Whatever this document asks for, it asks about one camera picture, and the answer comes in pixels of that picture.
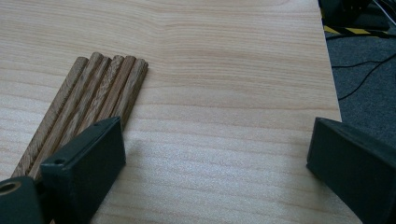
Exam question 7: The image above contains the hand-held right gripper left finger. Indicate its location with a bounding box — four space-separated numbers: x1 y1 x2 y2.
40 116 127 224

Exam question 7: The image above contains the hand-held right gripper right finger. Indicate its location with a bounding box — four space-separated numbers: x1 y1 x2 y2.
306 117 396 224

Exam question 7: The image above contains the bundle of wooden chopsticks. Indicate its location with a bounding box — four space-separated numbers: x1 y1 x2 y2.
11 51 149 181

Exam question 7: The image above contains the black striped stand base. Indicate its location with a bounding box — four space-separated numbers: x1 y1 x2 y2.
317 0 396 40

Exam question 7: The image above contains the thin black floor cable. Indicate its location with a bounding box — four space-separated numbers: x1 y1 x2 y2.
337 57 396 101
331 52 396 69

